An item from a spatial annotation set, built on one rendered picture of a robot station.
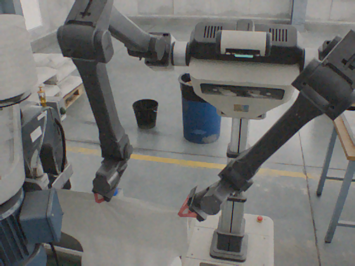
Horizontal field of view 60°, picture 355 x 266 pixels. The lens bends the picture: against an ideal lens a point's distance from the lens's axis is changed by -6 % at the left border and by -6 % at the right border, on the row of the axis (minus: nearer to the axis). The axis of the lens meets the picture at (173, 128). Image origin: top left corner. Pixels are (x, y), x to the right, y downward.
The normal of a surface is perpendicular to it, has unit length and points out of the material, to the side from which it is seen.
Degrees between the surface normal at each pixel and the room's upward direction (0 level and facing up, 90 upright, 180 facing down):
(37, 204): 1
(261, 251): 0
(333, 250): 0
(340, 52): 57
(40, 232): 90
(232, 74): 40
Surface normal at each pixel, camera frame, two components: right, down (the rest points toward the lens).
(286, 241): -0.03, -0.87
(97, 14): -0.14, -0.36
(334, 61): -0.17, -0.07
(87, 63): -0.29, 0.75
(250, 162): -0.61, 0.51
